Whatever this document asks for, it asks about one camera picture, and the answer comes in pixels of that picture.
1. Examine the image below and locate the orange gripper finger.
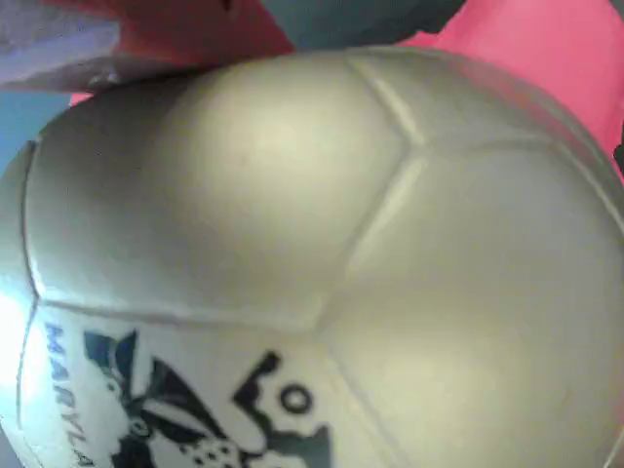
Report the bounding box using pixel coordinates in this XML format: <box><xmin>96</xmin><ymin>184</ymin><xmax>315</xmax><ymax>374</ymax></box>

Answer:
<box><xmin>0</xmin><ymin>0</ymin><xmax>296</xmax><ymax>97</ymax></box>

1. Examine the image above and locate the pink turtle toy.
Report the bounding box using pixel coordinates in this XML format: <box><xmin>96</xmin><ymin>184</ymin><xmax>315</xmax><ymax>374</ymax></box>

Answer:
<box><xmin>0</xmin><ymin>0</ymin><xmax>624</xmax><ymax>468</ymax></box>

